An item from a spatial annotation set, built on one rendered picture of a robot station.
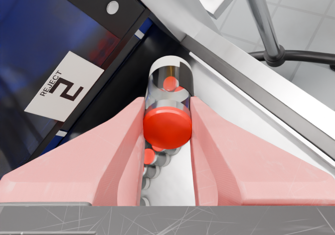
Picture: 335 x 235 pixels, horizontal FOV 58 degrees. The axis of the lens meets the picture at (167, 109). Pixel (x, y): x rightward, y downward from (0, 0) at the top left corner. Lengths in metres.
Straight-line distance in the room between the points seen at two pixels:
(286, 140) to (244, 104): 0.07
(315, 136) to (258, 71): 0.11
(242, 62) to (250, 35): 1.03
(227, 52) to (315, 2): 1.07
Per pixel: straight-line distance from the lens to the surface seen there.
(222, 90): 0.43
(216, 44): 0.46
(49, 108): 0.38
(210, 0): 0.50
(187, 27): 0.45
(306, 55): 1.25
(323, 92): 1.33
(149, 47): 0.51
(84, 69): 0.37
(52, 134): 0.42
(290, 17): 1.47
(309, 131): 0.38
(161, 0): 0.39
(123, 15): 0.37
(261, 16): 0.95
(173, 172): 0.43
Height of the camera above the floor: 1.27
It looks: 60 degrees down
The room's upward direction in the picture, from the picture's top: 62 degrees counter-clockwise
